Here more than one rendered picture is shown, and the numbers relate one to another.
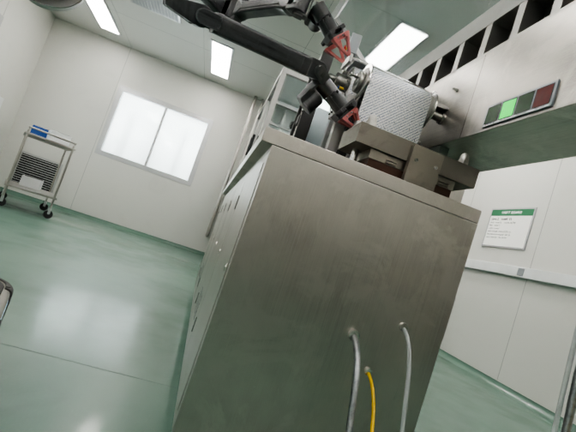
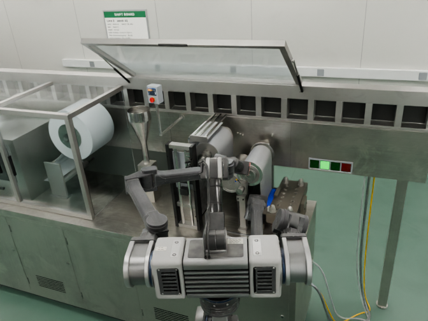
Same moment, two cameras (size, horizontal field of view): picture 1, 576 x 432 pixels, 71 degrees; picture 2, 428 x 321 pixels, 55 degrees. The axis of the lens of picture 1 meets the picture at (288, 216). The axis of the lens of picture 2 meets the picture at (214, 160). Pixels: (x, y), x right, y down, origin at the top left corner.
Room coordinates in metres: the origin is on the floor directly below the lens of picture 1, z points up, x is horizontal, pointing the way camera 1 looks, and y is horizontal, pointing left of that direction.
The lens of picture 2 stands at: (0.43, 1.64, 2.35)
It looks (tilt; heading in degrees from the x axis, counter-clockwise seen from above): 27 degrees down; 304
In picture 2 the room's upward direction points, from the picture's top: 4 degrees counter-clockwise
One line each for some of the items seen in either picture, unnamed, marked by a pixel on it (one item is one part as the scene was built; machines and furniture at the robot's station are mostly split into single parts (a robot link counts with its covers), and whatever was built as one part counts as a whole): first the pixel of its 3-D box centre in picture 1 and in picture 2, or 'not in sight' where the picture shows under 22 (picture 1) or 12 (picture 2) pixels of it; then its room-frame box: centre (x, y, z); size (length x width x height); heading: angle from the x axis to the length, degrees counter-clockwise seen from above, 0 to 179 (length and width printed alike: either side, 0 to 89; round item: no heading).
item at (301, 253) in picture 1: (263, 273); (130, 252); (2.31, 0.03, 0.43); 2.52 x 0.64 x 0.86; 11
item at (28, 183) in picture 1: (38, 169); not in sight; (5.02, 3.12, 0.51); 0.91 x 0.58 x 1.02; 35
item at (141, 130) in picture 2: not in sight; (146, 160); (2.11, -0.07, 1.18); 0.14 x 0.14 x 0.57
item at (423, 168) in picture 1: (423, 168); (304, 207); (1.15, -0.33, 0.96); 0.10 x 0.03 x 0.11; 101
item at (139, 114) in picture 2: not in sight; (139, 114); (2.11, -0.07, 1.50); 0.14 x 0.14 x 0.06
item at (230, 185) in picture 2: not in sight; (237, 172); (1.52, -0.20, 1.17); 0.26 x 0.12 x 0.12; 101
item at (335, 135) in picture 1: (332, 134); (242, 206); (1.41, -0.05, 1.05); 0.06 x 0.05 x 0.31; 101
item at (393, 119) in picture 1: (387, 130); (266, 186); (1.34, -0.23, 1.10); 0.23 x 0.01 x 0.18; 101
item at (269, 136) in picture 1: (286, 198); (119, 201); (2.31, 0.04, 0.88); 2.52 x 0.66 x 0.04; 11
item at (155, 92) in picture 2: (351, 45); (154, 94); (1.93, -0.03, 1.66); 0.07 x 0.07 x 0.10; 4
